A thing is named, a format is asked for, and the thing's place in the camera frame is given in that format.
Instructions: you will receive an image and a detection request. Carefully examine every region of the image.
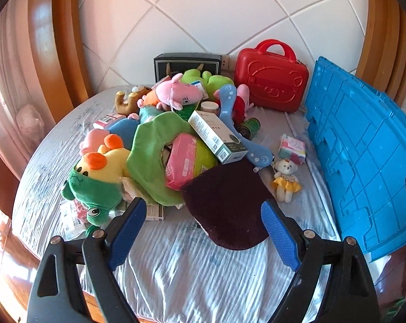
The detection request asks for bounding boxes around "green plush toy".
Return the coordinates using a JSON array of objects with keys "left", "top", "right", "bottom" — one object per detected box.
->
[{"left": 181, "top": 69, "right": 234, "bottom": 100}]

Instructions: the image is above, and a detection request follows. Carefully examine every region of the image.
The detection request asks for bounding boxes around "dark purple cloth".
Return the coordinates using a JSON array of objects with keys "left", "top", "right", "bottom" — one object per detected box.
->
[{"left": 180, "top": 159, "right": 272, "bottom": 251}]

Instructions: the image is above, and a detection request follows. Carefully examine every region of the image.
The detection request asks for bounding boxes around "red toy suitcase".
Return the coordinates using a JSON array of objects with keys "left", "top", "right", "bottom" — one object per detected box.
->
[{"left": 234, "top": 39, "right": 309, "bottom": 113}]

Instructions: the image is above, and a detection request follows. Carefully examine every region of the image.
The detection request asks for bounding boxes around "black framed box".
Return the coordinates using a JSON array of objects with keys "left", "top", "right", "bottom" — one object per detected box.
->
[{"left": 153, "top": 52, "right": 223, "bottom": 82}]

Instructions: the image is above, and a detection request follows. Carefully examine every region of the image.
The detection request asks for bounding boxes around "brown bear plush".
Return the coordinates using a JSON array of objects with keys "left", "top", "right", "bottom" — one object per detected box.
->
[{"left": 114, "top": 85, "right": 152, "bottom": 116}]

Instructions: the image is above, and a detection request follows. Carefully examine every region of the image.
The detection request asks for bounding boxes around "green cloth bib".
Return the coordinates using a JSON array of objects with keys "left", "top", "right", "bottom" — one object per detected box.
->
[{"left": 126, "top": 112, "right": 218, "bottom": 206}]

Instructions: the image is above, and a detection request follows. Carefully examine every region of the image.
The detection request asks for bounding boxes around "pink pig plush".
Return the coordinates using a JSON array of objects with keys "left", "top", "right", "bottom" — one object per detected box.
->
[{"left": 137, "top": 73, "right": 203, "bottom": 111}]

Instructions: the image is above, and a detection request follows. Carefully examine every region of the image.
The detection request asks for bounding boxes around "pink wipes pack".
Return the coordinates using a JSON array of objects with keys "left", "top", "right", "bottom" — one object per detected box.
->
[{"left": 166, "top": 134, "right": 197, "bottom": 191}]

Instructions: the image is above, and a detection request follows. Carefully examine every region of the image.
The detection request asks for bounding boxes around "wooden door frame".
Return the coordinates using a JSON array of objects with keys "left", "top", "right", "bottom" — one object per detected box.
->
[{"left": 356, "top": 0, "right": 406, "bottom": 107}]

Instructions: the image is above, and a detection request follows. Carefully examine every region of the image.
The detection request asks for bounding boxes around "green bottle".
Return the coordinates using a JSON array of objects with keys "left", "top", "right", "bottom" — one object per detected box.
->
[{"left": 237, "top": 117, "right": 261, "bottom": 141}]

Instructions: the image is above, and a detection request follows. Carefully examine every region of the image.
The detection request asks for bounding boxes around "blue plastic crate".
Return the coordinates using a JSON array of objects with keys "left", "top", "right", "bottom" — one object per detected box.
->
[{"left": 305, "top": 57, "right": 406, "bottom": 260}]

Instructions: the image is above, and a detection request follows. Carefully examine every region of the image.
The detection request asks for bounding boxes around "white green medicine box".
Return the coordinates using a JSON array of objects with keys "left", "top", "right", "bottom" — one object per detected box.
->
[{"left": 188, "top": 111, "right": 248, "bottom": 164}]

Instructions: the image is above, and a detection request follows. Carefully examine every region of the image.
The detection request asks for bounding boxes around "green frog duck plush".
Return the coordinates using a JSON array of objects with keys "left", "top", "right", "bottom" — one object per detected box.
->
[{"left": 61, "top": 134, "right": 131, "bottom": 226}]

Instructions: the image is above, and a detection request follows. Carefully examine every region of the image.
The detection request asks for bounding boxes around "pink curtain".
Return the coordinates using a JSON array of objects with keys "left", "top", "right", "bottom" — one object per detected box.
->
[{"left": 0, "top": 0, "right": 55, "bottom": 179}]

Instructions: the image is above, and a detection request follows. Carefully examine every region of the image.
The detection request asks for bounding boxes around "small bear doll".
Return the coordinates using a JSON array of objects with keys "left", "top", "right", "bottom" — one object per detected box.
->
[{"left": 272, "top": 159, "right": 301, "bottom": 203}]

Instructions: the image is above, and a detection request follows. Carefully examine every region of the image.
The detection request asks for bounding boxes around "pastel tissue pack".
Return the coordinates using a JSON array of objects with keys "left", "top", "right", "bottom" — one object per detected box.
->
[{"left": 278, "top": 134, "right": 306, "bottom": 165}]

